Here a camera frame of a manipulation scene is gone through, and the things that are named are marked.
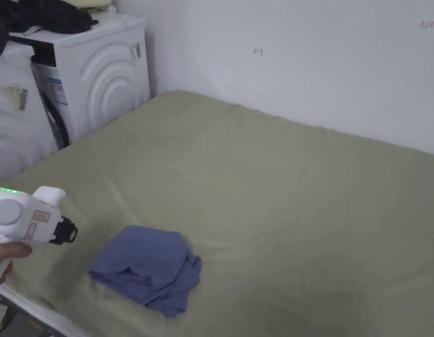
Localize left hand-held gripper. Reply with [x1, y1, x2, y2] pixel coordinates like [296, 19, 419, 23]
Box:
[0, 186, 78, 289]

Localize person's left hand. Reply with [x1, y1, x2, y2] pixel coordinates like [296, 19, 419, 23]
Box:
[0, 241, 33, 283]

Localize white washing machine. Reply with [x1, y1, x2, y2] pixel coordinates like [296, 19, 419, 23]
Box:
[6, 10, 151, 146]
[0, 43, 54, 183]

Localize blue shirt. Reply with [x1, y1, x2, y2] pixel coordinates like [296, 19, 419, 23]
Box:
[88, 225, 203, 319]

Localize bed with pale green sheet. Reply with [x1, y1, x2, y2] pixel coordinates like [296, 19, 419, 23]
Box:
[0, 90, 434, 337]

